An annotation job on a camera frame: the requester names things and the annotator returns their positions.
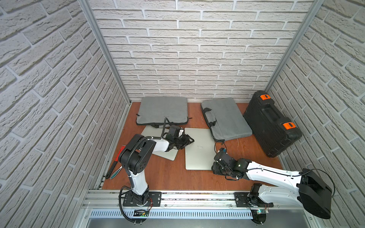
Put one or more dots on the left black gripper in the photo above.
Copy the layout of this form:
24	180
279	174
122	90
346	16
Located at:
181	140

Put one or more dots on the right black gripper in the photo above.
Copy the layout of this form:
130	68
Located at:
215	169

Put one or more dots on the silver apple laptop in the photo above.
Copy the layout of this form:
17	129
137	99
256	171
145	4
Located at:
151	131
200	154

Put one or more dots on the grey zippered laptop bag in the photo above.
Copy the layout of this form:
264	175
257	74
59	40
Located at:
154	110

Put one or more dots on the grey laptop sleeve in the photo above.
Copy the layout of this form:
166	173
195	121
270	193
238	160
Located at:
225	120

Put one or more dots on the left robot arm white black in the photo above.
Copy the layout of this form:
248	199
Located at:
136	155

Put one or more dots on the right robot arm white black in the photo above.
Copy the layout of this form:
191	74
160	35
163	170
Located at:
275	186

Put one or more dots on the black plastic tool case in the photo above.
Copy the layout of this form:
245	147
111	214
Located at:
274	131

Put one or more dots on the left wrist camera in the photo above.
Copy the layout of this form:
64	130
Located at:
174	132

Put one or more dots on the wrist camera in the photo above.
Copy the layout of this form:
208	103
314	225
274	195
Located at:
174	132
223	150

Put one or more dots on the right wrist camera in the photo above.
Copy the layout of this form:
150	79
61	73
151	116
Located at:
223	150

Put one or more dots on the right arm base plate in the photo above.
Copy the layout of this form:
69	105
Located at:
246	199

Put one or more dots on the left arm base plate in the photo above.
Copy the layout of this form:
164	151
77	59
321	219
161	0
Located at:
131	199

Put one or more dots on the red handled pliers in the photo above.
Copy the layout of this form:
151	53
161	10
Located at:
113	165

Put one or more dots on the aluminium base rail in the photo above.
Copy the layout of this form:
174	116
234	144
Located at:
201	200

